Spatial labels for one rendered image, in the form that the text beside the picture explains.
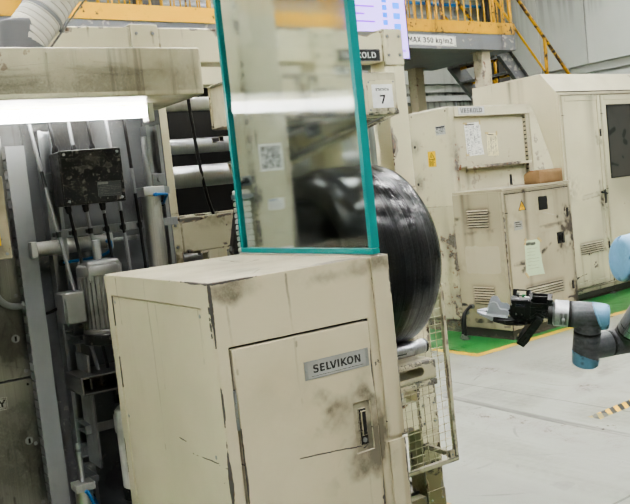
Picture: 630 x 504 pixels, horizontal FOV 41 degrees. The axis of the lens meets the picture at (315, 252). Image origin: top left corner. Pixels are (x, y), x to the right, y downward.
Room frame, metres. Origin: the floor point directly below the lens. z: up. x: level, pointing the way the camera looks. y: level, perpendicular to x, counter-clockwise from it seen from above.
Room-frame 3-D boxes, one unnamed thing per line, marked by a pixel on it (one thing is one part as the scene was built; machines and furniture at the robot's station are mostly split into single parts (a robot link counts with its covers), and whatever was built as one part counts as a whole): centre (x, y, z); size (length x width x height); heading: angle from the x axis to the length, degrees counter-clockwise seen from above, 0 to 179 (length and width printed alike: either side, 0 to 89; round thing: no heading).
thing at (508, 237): (7.23, -1.75, 0.62); 0.91 x 0.58 x 1.25; 126
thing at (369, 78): (2.86, -0.02, 1.71); 0.61 x 0.25 x 0.15; 123
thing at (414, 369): (2.43, -0.15, 0.84); 0.36 x 0.09 x 0.06; 123
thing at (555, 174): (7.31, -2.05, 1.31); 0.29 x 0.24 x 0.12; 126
